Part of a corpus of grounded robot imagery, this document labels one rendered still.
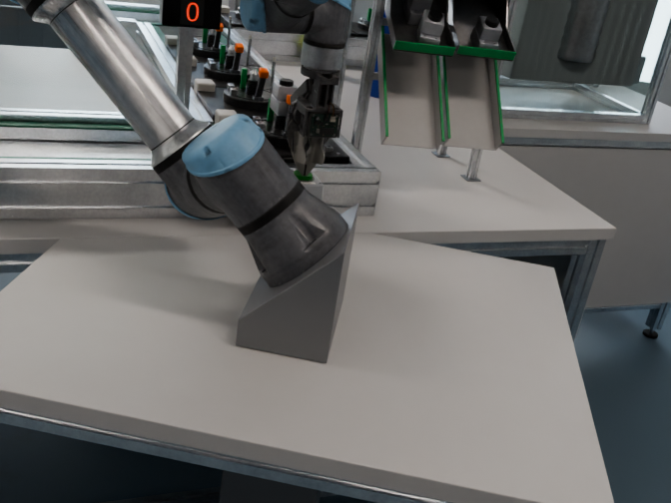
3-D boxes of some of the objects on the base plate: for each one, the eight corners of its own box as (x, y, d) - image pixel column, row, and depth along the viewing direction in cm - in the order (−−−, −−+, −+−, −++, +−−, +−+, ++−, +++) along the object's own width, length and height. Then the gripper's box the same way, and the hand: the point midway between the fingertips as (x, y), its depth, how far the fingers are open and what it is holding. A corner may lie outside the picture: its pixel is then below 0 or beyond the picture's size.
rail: (373, 216, 168) (382, 168, 163) (-100, 221, 136) (-106, 161, 131) (364, 206, 172) (372, 158, 167) (-96, 208, 140) (-102, 149, 135)
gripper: (305, 74, 137) (291, 188, 146) (353, 77, 140) (336, 188, 149) (291, 61, 144) (278, 170, 153) (337, 64, 147) (322, 171, 156)
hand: (304, 167), depth 153 cm, fingers closed
